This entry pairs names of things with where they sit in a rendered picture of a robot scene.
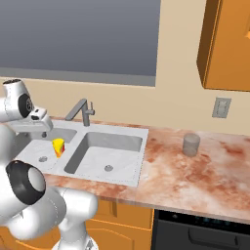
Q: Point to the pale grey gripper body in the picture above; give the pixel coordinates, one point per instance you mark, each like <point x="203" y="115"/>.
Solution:
<point x="32" y="125"/>

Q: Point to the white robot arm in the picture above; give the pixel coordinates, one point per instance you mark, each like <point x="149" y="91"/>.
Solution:
<point x="22" y="195"/>

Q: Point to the grey sink tap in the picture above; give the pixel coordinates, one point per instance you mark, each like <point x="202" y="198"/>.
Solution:
<point x="82" y="112"/>

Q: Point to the white double basin sink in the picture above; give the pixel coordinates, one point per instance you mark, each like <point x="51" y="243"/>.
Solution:
<point x="97" y="153"/>

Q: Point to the grey window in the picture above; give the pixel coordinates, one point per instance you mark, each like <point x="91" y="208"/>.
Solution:
<point x="79" y="39"/>

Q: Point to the orange drawer front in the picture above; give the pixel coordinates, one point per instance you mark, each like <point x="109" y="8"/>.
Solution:
<point x="125" y="210"/>

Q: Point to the orange base cupboard door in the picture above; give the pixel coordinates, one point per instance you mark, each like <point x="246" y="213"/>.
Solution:
<point x="114" y="236"/>

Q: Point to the black dishwasher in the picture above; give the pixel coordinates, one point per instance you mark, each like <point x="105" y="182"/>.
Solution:
<point x="200" y="231"/>

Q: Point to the grey wall socket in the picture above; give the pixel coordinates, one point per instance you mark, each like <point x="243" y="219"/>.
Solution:
<point x="221" y="107"/>

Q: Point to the orange wall cupboard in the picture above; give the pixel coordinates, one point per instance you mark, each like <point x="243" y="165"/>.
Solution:
<point x="226" y="44"/>

